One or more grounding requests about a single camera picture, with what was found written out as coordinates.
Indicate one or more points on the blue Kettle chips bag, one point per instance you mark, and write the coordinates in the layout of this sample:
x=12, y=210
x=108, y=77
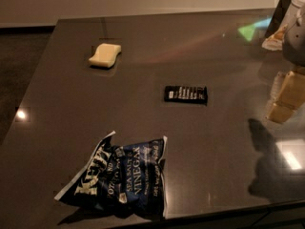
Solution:
x=121, y=179

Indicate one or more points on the pale yellow sponge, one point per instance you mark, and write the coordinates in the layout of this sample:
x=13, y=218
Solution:
x=105, y=55

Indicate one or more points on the black snack bar wrapper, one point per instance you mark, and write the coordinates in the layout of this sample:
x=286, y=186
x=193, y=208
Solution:
x=186, y=94

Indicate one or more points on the black box at table edge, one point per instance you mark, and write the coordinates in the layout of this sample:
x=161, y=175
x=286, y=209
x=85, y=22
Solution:
x=281, y=10

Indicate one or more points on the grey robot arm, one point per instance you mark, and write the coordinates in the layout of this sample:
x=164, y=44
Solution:
x=286, y=31

